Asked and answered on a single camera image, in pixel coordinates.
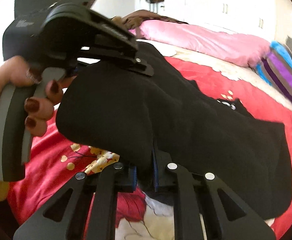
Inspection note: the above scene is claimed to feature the black printed t-shirt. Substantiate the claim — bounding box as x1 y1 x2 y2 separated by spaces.
56 42 292 219

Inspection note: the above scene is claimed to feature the left hand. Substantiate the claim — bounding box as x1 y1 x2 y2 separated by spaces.
0 55 74 170

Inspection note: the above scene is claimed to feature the brown fur coat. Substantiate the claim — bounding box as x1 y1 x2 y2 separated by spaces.
111 10 187 30

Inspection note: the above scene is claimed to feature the red floral blanket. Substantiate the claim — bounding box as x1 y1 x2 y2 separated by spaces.
7 57 292 239

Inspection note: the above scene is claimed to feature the beige bed sheet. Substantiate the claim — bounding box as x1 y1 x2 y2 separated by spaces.
138 39 292 111

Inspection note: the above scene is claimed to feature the pink quilt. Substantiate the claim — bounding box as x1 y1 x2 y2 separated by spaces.
131 20 270 67

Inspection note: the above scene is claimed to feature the striped purple blue pillow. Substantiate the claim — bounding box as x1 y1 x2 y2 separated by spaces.
255 41 292 103

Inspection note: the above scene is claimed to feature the white wardrobe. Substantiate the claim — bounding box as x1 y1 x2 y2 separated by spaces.
158 0 276 41

